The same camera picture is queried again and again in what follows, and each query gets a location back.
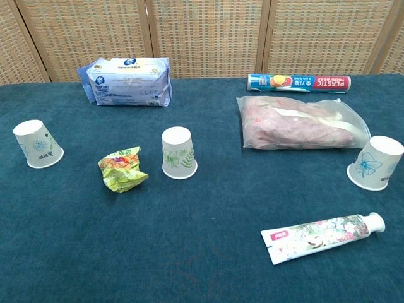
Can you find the paper cup with round flower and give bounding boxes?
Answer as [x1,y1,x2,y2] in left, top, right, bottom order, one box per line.
[13,119,65,169]

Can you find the paper cup with blue flower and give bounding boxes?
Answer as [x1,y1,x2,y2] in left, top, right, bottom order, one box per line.
[346,135,404,192]

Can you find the paper cup with green leaves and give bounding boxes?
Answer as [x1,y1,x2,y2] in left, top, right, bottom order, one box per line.
[161,126,198,181]

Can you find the crumpled yellow-green snack wrapper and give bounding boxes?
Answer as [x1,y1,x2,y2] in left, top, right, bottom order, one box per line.
[97,146,150,194]

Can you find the blue white tissue pack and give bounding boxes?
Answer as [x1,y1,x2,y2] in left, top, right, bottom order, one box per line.
[77,57,174,107]

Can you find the zip bag with pink cloth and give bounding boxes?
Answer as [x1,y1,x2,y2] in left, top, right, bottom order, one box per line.
[235,95,372,150]

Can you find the woven folding screen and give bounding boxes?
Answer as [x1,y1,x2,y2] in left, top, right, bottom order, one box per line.
[0,0,404,85]

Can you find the plastic food wrap roll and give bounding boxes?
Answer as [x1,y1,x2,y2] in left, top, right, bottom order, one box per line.
[247,74,352,95]

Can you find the floral toothpaste tube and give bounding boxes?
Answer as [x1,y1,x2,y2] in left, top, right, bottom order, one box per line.
[260,211,386,266]

